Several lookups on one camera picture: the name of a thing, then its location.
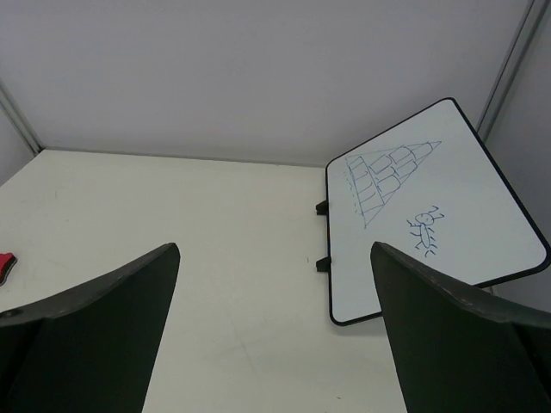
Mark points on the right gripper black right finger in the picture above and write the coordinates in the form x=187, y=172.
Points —
x=457, y=348

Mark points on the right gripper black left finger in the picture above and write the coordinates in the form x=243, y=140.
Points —
x=90, y=348

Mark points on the red whiteboard eraser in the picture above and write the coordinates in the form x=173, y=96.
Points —
x=7, y=262

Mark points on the white whiteboard black frame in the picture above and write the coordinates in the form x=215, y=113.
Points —
x=429, y=187

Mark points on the black whiteboard stand clip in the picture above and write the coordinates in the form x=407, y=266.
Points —
x=323, y=265
x=322, y=208

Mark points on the aluminium corner post left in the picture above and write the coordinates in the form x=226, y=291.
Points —
x=19, y=121

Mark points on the aluminium corner post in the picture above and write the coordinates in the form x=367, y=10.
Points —
x=523, y=37
x=19, y=121

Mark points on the aluminium corner post right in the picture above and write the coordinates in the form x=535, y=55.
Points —
x=523, y=37

